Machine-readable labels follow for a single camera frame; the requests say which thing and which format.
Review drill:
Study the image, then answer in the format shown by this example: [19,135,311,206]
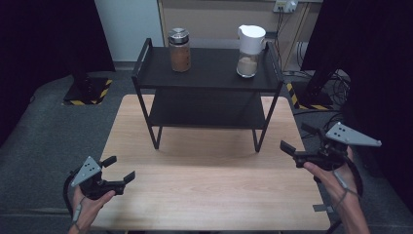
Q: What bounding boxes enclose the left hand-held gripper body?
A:
[70,155,126,200]

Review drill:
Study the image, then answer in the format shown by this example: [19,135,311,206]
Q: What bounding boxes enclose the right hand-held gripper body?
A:
[293,121,383,172]

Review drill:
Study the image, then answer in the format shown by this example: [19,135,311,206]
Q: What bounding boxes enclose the glass seasoning jar white lid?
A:
[236,24,267,79]

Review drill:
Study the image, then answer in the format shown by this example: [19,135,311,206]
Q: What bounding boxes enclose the black metal shelf rack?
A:
[131,37,284,153]

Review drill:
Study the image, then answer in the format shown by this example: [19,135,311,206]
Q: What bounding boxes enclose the glass spice jar metal lid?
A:
[168,27,192,73]

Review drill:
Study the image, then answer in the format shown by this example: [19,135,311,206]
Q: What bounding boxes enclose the person's left hand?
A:
[69,187,116,228]

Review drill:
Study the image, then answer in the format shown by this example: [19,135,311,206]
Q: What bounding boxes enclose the person's right hand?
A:
[303,146,360,209]

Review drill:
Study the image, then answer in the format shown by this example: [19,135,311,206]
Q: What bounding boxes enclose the black stand base striped tape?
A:
[62,75,114,106]
[285,81,335,111]

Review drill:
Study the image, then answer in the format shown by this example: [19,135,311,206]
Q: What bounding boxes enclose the grey tape strip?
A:
[313,204,334,215]

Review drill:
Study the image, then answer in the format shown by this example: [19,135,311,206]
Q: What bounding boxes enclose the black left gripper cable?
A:
[62,174,79,219]

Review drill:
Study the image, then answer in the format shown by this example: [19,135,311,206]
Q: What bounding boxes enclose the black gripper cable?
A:
[62,174,79,219]
[344,155,364,198]

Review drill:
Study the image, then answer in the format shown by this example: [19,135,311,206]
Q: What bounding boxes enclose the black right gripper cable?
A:
[344,155,364,198]

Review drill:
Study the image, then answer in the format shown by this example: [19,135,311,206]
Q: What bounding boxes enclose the bundle of black floor cables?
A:
[276,11,354,131]

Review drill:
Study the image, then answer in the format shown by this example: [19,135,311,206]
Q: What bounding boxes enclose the white wall power socket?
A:
[273,0,299,15]

